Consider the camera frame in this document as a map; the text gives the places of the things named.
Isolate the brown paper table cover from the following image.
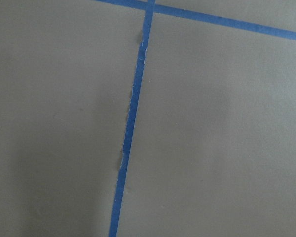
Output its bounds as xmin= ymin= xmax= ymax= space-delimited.
xmin=0 ymin=0 xmax=296 ymax=237

